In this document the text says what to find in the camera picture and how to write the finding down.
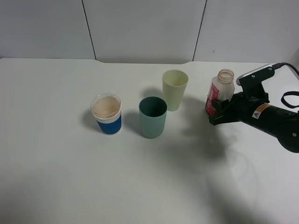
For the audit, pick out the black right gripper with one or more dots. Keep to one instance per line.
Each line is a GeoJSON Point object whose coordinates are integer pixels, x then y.
{"type": "Point", "coordinates": [255, 113]}

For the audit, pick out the drink bottle with pink label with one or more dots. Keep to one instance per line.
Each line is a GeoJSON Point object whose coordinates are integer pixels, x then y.
{"type": "Point", "coordinates": [221, 88]}

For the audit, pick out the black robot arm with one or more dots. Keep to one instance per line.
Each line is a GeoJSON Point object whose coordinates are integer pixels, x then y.
{"type": "Point", "coordinates": [289, 141]}

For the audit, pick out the pale yellow plastic cup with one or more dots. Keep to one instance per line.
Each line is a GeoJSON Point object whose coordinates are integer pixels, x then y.
{"type": "Point", "coordinates": [174, 85]}

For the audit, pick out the teal green plastic cup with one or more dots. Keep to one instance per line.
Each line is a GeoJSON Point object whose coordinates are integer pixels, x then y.
{"type": "Point", "coordinates": [152, 113]}

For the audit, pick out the blue sleeved clear cup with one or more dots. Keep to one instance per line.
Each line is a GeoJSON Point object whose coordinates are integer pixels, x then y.
{"type": "Point", "coordinates": [106, 109]}

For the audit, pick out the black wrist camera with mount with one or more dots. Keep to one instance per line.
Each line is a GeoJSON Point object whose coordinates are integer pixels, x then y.
{"type": "Point", "coordinates": [251, 83]}

